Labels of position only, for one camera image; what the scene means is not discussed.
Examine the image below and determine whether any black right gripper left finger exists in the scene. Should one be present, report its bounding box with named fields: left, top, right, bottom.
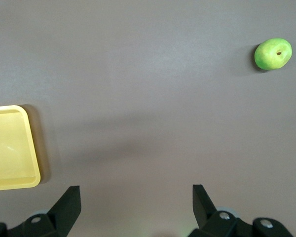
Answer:
left=0, top=185, right=82, bottom=237

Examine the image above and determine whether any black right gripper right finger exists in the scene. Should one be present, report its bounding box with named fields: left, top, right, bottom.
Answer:
left=188, top=184, right=293, bottom=237

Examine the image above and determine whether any green apple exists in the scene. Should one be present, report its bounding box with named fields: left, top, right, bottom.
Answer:
left=254, top=37, right=293, bottom=71

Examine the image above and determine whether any yellow plastic tray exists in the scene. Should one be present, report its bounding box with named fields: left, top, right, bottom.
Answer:
left=0, top=105, right=41, bottom=192

